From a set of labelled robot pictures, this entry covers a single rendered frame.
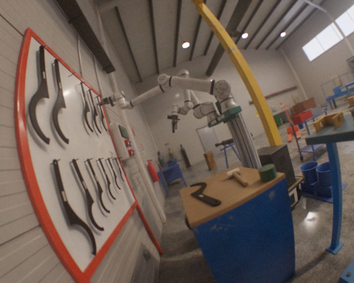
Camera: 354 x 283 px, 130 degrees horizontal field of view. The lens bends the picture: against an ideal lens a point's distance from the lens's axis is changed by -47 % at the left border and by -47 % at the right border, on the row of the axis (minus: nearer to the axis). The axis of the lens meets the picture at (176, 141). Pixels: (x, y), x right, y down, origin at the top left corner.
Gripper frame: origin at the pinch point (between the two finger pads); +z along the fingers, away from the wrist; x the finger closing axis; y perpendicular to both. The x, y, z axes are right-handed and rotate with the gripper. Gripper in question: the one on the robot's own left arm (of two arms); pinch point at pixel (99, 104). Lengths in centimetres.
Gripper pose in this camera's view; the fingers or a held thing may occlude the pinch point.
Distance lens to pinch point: 199.7
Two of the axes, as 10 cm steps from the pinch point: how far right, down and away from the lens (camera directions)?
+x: 1.0, 0.4, -9.9
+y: -3.6, -9.3, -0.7
